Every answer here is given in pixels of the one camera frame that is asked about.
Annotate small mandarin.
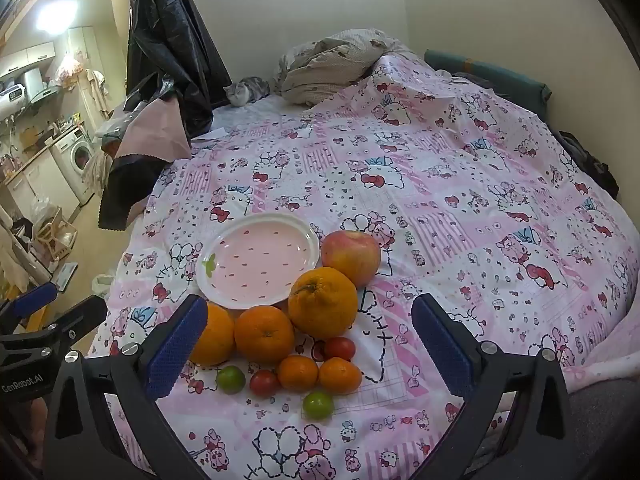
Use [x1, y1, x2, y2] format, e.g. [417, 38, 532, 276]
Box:
[277, 354, 320, 392]
[318, 357, 362, 395]

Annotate pale grey bed sheet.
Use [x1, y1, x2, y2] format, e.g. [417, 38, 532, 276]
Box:
[209, 92, 311, 133]

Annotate red apple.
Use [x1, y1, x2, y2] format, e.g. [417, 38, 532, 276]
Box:
[320, 230, 382, 288]

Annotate hanging pale garment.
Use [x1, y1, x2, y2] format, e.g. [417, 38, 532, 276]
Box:
[82, 67, 113, 118]

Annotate white washing machine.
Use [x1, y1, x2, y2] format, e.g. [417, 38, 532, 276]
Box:
[52, 127, 98, 206]

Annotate ceiling light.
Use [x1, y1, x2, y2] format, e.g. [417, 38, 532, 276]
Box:
[37, 0, 78, 33]

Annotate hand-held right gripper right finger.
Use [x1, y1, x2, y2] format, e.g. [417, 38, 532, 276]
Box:
[411, 294, 590, 480]

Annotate pink strawberry-print plate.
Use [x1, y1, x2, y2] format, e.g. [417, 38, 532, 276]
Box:
[195, 212, 321, 311]

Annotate wooden rack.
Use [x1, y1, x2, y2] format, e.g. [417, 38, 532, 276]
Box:
[32, 207, 78, 261]

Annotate round orange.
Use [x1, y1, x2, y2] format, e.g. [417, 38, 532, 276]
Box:
[189, 302, 236, 367]
[234, 305, 296, 365]

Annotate black plastic sheet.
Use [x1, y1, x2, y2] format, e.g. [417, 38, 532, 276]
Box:
[125, 0, 233, 136]

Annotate pink cartoon-print bedsheet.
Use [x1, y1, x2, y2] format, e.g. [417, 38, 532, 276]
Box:
[95, 52, 640, 480]

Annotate teal cushion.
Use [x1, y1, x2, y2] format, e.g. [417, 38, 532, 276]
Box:
[425, 50, 553, 116]

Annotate pink heart-print blanket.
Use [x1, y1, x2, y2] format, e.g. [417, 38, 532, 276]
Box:
[562, 305, 640, 396]

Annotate small green fruit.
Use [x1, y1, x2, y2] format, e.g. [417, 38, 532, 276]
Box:
[302, 391, 335, 420]
[216, 365, 247, 395]

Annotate grey cat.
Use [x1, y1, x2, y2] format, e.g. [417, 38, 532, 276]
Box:
[223, 76, 272, 107]

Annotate flat box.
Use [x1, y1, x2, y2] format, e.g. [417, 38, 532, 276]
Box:
[52, 261, 78, 293]

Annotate red cherry tomato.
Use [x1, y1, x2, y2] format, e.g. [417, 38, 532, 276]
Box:
[249, 369, 282, 397]
[322, 336, 357, 362]

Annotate white plastic bag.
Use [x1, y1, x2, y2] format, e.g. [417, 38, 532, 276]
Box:
[92, 272, 118, 301]

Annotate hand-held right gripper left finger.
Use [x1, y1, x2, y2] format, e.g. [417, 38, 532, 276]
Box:
[42, 294, 221, 480]

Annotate white kitchen cabinet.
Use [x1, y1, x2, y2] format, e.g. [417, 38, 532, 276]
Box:
[0, 130, 83, 221]

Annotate pile of clothes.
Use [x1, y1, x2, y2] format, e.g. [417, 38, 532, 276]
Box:
[95, 100, 151, 158]

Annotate crumpled beige quilt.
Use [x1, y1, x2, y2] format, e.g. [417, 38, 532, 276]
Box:
[272, 29, 416, 107]

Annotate large bumpy orange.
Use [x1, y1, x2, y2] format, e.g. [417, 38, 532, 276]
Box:
[288, 267, 359, 339]

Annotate person's grey trousers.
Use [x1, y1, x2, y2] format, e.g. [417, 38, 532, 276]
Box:
[565, 382, 636, 480]

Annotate dark clothing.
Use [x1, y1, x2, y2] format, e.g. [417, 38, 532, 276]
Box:
[557, 130, 621, 201]

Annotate white water heater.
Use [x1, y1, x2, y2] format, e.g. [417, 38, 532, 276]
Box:
[22, 67, 47, 104]

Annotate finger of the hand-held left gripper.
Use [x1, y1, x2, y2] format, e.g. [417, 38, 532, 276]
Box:
[0, 281, 58, 331]
[47, 294, 109, 347]

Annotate pink and black cloth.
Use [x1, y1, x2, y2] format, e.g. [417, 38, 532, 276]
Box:
[98, 95, 193, 231]

